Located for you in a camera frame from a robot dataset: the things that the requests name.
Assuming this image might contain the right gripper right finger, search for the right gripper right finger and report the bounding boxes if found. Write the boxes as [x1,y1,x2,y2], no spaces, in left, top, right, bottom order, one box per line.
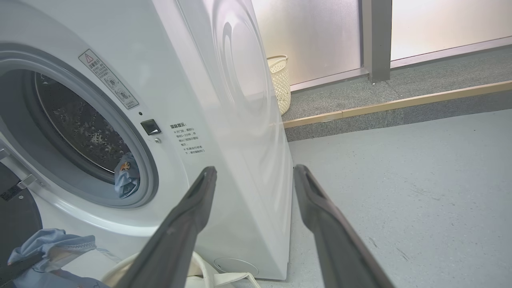
[293,164,395,288]

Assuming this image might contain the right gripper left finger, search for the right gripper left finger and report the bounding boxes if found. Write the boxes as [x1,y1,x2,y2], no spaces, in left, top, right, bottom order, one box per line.
[116,166,218,288]

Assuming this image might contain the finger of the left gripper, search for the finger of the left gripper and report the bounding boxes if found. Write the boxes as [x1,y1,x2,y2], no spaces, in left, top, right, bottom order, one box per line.
[0,254,42,282]

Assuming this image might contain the blue frilled shorts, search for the blue frilled shorts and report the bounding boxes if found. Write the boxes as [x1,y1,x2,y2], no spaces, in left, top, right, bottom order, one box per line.
[7,228,110,288]

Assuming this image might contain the dark washing machine door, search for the dark washing machine door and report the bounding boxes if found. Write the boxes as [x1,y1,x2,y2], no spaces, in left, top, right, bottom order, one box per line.
[0,160,42,272]

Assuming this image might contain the blue fox print shirt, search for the blue fox print shirt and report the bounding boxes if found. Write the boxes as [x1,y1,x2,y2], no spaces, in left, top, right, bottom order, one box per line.
[114,152,140,199]

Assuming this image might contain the cream canvas laundry basket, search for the cream canvas laundry basket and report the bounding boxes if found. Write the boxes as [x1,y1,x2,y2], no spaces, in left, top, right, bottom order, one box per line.
[102,251,261,288]

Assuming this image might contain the silver door hinge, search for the silver door hinge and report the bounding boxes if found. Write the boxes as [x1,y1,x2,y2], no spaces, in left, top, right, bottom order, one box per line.
[0,138,40,190]

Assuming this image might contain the black door latch slot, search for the black door latch slot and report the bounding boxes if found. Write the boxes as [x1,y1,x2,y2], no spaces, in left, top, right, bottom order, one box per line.
[140,119,162,136]

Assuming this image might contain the white front-load washing machine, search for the white front-load washing machine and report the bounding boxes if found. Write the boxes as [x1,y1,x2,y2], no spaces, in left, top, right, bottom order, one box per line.
[0,0,294,288]

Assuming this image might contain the steel washer drum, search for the steel washer drum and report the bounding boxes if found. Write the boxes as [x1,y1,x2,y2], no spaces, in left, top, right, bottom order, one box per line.
[34,72,132,176]

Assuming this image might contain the cream woven plastic basket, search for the cream woven plastic basket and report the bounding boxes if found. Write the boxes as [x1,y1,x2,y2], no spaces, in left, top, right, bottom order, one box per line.
[267,55,291,116]

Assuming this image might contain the round drain filter cap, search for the round drain filter cap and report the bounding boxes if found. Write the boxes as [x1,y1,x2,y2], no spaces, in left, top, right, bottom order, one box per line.
[214,258,260,276]

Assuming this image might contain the light wooden floor strip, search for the light wooden floor strip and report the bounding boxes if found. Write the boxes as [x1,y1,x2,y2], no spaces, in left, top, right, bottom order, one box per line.
[282,80,512,129]

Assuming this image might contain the white warning sticker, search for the white warning sticker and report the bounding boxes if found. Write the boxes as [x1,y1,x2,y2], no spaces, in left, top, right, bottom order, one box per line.
[78,49,140,110]

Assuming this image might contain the grey window frame post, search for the grey window frame post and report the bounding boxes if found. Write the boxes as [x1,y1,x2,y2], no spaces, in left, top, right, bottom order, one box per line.
[361,0,392,84]

